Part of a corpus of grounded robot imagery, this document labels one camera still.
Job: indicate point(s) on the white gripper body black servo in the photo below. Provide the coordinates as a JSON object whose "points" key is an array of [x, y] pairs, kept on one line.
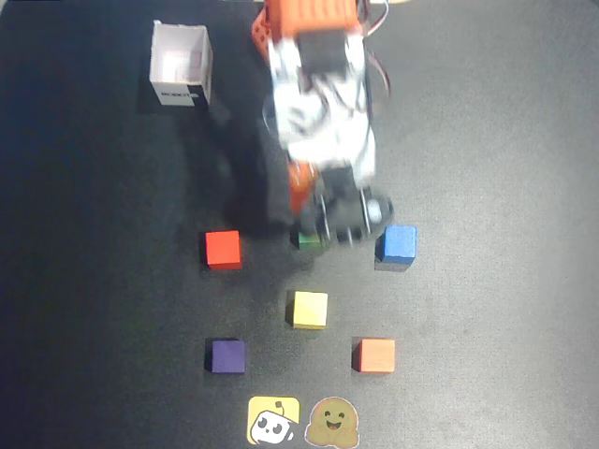
{"points": [[343, 206]]}

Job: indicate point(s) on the hugging face emoji sticker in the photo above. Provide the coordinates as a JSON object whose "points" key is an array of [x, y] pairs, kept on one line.
{"points": [[333, 422]]}

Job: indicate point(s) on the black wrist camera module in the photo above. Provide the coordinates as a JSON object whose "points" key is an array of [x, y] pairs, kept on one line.
{"points": [[346, 220]]}

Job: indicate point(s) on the red wooden cube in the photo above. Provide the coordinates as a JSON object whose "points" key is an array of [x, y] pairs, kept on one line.
{"points": [[223, 250]]}

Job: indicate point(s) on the blue wooden cube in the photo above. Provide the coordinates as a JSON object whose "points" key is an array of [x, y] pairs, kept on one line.
{"points": [[398, 243]]}

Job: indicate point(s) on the purple wooden cube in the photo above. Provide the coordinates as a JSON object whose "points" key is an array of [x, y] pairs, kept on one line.
{"points": [[227, 356]]}

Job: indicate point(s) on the green wooden cube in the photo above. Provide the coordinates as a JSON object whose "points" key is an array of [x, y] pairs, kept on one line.
{"points": [[306, 241]]}

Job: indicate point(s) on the yellow wooden cube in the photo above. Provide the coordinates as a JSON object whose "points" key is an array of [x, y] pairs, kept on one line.
{"points": [[309, 309]]}

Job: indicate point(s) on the orange wooden cube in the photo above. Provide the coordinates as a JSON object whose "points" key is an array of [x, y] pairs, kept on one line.
{"points": [[375, 355]]}

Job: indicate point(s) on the white open cardboard box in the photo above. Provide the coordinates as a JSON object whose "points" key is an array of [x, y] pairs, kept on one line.
{"points": [[180, 65]]}

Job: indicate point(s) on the white and orange robot arm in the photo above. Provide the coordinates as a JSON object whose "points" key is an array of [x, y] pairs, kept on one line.
{"points": [[323, 117]]}

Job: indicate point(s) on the yellow robot face sticker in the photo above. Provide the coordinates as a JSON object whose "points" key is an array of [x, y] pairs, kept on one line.
{"points": [[273, 420]]}

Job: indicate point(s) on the black felt mat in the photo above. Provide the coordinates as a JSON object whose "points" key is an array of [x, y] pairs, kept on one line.
{"points": [[468, 187]]}

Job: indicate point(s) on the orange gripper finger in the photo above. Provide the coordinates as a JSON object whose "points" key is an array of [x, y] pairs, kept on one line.
{"points": [[302, 187]]}

